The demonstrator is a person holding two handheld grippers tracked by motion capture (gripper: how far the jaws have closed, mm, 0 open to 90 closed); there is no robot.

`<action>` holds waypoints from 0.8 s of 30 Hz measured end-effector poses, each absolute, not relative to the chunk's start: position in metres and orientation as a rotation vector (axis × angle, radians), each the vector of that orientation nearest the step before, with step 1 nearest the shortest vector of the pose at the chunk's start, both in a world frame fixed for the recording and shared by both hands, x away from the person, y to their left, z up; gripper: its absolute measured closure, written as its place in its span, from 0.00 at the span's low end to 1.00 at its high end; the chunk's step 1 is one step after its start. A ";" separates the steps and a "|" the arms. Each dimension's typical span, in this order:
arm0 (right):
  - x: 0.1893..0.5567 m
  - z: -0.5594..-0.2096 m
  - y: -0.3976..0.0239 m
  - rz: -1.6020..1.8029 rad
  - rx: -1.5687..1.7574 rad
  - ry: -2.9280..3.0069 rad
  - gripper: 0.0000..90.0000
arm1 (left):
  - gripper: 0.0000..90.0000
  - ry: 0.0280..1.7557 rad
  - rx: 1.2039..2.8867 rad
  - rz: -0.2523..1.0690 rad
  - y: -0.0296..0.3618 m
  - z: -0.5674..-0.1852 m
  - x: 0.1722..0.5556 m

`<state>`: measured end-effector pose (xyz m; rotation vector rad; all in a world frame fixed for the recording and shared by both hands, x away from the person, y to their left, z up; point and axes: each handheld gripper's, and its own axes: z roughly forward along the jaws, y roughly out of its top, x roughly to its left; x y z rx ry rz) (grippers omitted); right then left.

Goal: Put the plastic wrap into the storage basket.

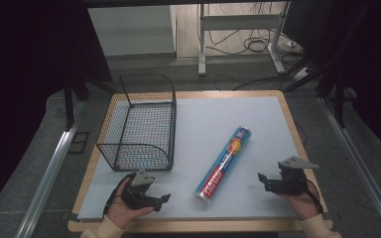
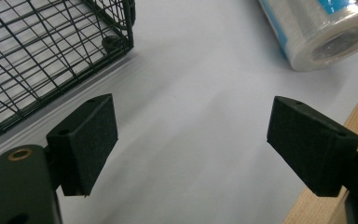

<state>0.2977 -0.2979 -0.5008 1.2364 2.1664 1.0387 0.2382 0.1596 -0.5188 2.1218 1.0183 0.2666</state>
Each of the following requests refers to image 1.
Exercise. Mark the person's right hand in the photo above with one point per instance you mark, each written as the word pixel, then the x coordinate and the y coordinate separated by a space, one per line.
pixel 306 206

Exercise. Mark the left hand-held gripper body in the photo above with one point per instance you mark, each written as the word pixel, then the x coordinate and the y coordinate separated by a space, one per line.
pixel 135 193

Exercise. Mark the person's left hand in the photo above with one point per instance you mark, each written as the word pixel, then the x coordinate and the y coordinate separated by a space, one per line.
pixel 120 213

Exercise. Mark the blue and red wrap roll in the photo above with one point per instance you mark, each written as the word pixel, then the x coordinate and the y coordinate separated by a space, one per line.
pixel 223 165

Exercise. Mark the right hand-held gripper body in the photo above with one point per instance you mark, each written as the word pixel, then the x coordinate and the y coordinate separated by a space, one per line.
pixel 292 181

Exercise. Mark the white desk frame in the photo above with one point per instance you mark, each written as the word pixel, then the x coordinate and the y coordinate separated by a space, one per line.
pixel 241 22

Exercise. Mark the black square floor plate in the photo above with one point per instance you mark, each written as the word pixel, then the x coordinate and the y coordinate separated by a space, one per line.
pixel 78 142

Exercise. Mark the black stand leg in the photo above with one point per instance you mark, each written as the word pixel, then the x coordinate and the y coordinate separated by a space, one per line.
pixel 68 105

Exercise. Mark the black curtain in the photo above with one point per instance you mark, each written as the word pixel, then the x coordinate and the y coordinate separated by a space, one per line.
pixel 23 66
pixel 370 66

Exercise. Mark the white power strip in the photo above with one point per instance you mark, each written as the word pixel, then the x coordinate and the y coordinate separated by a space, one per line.
pixel 301 74

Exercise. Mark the light blue table mat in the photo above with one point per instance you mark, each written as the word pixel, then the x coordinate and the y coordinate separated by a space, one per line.
pixel 205 115

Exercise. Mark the metal floor rail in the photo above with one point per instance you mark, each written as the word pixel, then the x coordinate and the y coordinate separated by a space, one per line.
pixel 46 181
pixel 360 165

